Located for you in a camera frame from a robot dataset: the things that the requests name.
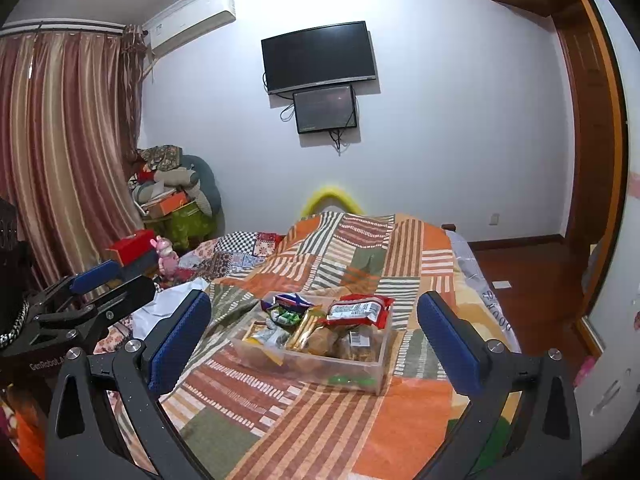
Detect green candy packet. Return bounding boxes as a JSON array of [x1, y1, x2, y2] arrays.
[[269, 307, 303, 328]]

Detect blue white snack bag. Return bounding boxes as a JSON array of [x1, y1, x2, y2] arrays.
[[260, 292, 314, 314]]

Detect orange label cracker pack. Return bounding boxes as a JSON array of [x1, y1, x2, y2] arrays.
[[285, 308, 326, 351]]

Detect clear bag barcode cookies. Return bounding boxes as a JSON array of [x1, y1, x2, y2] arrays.
[[337, 325, 383, 362]]

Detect red white snack bag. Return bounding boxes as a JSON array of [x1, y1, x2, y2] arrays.
[[323, 295, 395, 330]]

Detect clear plastic storage bin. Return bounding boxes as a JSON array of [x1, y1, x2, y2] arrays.
[[230, 292, 393, 394]]

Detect beige square cracker pack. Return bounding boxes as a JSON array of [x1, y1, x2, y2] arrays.
[[242, 321, 271, 346]]

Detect white cloth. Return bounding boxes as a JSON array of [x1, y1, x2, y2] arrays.
[[131, 278, 209, 340]]

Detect red box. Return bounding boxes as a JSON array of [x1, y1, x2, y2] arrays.
[[105, 229, 155, 266]]

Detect pink plush toy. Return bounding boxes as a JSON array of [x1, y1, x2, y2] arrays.
[[150, 235, 179, 278]]

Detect white cabinet with stickers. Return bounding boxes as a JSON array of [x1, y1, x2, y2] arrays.
[[575, 307, 639, 464]]

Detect green printed storage box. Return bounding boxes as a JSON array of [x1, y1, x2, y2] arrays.
[[143, 202, 216, 254]]

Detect checkered patchwork quilt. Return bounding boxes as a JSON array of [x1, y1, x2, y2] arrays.
[[168, 231, 284, 285]]

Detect pile of stuffed clutter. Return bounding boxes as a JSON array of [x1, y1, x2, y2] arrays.
[[128, 144, 221, 219]]

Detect patchwork striped bed blanket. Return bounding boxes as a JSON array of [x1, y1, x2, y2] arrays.
[[160, 212, 518, 479]]

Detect striped red gold curtain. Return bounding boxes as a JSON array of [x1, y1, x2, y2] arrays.
[[1, 25, 146, 287]]

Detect yellow curved chair back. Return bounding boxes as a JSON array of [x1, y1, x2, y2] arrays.
[[300, 185, 364, 218]]

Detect white air conditioner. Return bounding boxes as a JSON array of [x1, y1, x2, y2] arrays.
[[145, 0, 236, 58]]

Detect brown wooden door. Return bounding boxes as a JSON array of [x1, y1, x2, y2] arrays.
[[553, 2, 628, 318]]

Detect small black wall monitor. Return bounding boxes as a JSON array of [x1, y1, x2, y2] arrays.
[[293, 84, 357, 134]]

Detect black wall television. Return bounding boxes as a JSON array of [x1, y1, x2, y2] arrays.
[[262, 21, 376, 94]]

